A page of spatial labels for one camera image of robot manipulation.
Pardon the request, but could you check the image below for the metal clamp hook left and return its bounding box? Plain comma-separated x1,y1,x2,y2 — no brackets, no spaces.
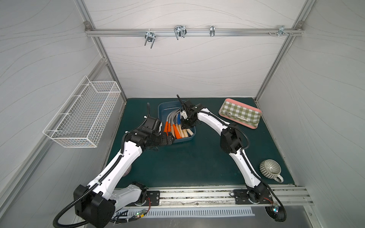
144,31,156,48

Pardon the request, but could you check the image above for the metal ring hook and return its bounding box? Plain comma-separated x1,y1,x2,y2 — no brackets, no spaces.
210,25,215,37

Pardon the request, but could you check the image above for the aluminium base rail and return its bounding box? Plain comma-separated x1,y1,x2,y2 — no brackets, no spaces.
125,185,314,208

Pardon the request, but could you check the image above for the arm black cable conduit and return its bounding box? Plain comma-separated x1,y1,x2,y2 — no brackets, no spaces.
52,102,152,228
176,94,288,222

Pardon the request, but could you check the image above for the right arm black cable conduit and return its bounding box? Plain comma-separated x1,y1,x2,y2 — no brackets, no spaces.
176,94,288,222

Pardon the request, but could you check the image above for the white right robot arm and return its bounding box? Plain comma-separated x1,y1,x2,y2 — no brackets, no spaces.
178,97,275,204

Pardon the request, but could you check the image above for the metal clamp hook right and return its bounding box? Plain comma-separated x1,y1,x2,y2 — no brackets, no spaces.
268,26,294,37

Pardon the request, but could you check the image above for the blue plastic storage box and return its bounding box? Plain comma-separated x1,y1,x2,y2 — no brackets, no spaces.
158,101,196,143

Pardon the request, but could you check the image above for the pink striped bowl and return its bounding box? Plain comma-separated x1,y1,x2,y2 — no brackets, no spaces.
123,165,132,177

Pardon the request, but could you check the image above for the metal clamp hook middle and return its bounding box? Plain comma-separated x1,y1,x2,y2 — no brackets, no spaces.
174,25,187,40

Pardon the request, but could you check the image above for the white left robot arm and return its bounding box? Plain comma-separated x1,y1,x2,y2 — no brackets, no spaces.
74,116,174,228

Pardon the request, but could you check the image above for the aluminium crossbar rail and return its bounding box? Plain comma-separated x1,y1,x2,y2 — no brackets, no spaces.
85,28,305,37

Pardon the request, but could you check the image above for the metal clamp hook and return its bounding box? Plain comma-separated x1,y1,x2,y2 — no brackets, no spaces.
268,26,294,37
174,25,187,40
144,31,156,48

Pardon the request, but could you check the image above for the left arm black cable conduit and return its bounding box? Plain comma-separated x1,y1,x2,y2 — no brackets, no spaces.
52,102,152,228

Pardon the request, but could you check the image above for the pink tray with checkered cloth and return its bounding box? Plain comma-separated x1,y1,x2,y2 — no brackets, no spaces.
219,98,262,129

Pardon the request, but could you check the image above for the white vent strip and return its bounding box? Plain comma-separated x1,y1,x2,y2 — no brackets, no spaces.
113,207,255,219

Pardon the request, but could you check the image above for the white wire basket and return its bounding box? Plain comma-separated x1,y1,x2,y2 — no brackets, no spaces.
43,76,121,148

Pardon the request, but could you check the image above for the grey ribbed mug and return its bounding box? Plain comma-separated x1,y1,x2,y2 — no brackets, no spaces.
259,159,284,183

